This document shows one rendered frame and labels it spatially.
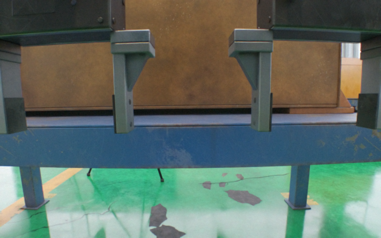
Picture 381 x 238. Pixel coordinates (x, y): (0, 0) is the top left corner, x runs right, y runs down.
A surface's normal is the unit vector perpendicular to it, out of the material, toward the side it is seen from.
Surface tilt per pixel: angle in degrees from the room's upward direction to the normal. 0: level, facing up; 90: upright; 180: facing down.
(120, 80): 90
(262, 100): 90
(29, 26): 90
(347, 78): 90
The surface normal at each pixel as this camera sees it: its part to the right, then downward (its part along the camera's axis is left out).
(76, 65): 0.00, 0.11
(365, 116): -1.00, 0.01
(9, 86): 1.00, -0.01
